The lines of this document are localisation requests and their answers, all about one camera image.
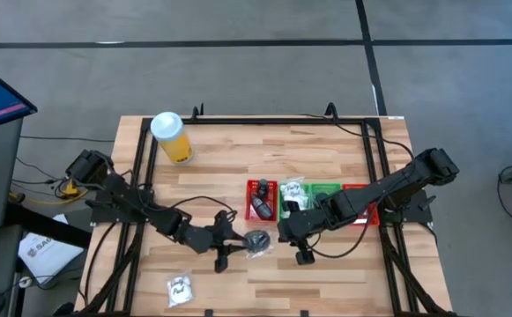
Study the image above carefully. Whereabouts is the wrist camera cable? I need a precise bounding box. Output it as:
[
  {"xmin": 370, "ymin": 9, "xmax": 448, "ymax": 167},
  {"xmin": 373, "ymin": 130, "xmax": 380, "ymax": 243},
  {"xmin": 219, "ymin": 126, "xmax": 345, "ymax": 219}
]
[
  {"xmin": 167, "ymin": 195, "xmax": 240, "ymax": 221},
  {"xmin": 306, "ymin": 204, "xmax": 378, "ymax": 260}
]

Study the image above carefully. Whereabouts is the yellow cable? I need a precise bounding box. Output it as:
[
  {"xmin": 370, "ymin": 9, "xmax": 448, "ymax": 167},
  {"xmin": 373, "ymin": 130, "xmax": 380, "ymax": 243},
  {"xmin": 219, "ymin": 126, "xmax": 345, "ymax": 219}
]
[{"xmin": 8, "ymin": 175, "xmax": 90, "ymax": 206}]

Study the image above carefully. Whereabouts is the yellow wipes canister white lid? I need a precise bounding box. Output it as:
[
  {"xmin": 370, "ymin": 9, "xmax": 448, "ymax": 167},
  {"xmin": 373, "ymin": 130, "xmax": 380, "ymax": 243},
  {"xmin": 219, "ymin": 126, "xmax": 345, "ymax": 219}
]
[{"xmin": 149, "ymin": 110, "xmax": 194, "ymax": 165}]

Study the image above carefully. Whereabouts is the red plastic basket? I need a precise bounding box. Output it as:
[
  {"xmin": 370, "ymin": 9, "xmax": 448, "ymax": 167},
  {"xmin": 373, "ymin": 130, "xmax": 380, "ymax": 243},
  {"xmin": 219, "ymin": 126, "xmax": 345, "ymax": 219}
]
[
  {"xmin": 341, "ymin": 182, "xmax": 381, "ymax": 227},
  {"xmin": 245, "ymin": 178, "xmax": 279, "ymax": 222}
]

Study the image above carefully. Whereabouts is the black table beam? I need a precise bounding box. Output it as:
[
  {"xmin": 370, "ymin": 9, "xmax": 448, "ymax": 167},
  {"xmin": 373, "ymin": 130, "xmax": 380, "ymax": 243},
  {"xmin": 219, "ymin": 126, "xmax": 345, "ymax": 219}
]
[{"xmin": 3, "ymin": 201, "xmax": 93, "ymax": 250}]

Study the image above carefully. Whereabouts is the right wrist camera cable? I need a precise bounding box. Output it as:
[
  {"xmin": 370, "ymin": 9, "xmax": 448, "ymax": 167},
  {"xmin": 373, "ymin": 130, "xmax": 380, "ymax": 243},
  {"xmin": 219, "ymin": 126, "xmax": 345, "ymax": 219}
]
[{"xmin": 306, "ymin": 204, "xmax": 378, "ymax": 260}]

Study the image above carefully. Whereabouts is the person's shoe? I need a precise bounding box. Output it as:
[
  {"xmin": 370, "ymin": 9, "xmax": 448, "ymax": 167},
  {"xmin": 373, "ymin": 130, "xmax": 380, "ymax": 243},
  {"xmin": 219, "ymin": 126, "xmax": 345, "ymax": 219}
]
[{"xmin": 52, "ymin": 301, "xmax": 75, "ymax": 317}]

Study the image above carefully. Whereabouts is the white printed booklet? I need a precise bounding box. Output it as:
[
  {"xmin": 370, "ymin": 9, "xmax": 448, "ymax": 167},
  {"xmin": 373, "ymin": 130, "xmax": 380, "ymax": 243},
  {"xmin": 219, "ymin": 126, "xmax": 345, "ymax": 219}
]
[{"xmin": 17, "ymin": 213, "xmax": 85, "ymax": 285}]

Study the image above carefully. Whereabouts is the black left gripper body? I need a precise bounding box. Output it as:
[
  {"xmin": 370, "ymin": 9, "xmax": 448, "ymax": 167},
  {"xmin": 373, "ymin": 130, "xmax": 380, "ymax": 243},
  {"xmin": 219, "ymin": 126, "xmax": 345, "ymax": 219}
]
[{"xmin": 201, "ymin": 209, "xmax": 239, "ymax": 275}]

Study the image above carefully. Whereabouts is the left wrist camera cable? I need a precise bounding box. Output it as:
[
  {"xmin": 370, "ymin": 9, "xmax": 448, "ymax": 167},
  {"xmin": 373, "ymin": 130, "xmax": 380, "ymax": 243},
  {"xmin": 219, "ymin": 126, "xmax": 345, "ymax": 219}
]
[{"xmin": 167, "ymin": 195, "xmax": 240, "ymax": 221}]

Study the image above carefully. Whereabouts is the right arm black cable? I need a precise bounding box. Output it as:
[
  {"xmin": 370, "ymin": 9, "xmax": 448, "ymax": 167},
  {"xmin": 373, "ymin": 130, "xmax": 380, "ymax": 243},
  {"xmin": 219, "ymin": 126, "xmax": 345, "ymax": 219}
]
[{"xmin": 300, "ymin": 113, "xmax": 417, "ymax": 160}]

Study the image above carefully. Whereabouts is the black aluminium table frame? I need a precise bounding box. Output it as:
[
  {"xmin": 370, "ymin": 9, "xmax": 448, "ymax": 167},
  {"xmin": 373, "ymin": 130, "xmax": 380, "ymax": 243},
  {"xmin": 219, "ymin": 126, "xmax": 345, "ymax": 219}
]
[{"xmin": 77, "ymin": 103, "xmax": 457, "ymax": 317}]

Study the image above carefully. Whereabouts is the clear vanity pad bag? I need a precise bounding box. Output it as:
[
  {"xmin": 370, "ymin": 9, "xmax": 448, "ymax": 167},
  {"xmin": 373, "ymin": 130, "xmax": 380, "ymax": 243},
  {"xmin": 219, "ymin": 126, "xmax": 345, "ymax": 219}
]
[
  {"xmin": 166, "ymin": 271, "xmax": 194, "ymax": 309},
  {"xmin": 280, "ymin": 176, "xmax": 308, "ymax": 200}
]

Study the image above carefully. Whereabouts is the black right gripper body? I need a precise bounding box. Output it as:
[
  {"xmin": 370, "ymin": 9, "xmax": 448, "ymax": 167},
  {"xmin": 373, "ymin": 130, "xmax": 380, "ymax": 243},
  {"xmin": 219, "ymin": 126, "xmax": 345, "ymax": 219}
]
[{"xmin": 276, "ymin": 210, "xmax": 328, "ymax": 267}]

